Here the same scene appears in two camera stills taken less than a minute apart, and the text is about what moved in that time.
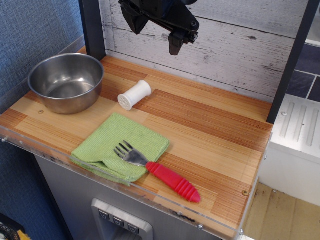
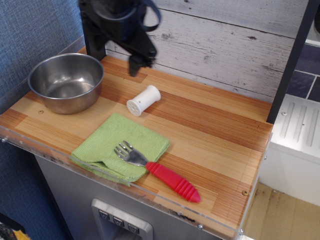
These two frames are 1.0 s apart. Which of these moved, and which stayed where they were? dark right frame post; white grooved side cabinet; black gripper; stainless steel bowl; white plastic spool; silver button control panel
Moved: white plastic spool; black gripper
Stayed: white grooved side cabinet; stainless steel bowl; dark right frame post; silver button control panel
